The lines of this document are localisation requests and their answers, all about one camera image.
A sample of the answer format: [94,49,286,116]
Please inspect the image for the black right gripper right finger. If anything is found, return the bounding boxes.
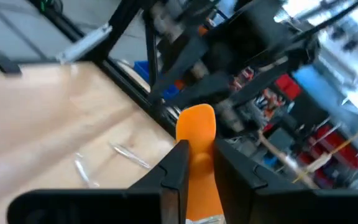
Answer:
[213,138,358,224]

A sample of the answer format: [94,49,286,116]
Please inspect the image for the green spatula clear handle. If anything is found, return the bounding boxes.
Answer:
[109,142,152,170]

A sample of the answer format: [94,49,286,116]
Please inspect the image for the silver aluminium bracket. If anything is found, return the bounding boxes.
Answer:
[56,24,113,65]

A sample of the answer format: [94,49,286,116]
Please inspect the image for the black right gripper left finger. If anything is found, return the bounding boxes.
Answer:
[6,139,190,224]

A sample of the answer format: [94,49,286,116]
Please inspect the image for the orange spatula clear handle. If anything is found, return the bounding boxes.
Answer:
[175,103,227,224]

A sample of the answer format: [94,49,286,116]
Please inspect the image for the blue storage bin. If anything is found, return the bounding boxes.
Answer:
[134,60,180,100]

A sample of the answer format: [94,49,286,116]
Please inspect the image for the red storage bins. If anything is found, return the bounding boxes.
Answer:
[296,124,358,187]

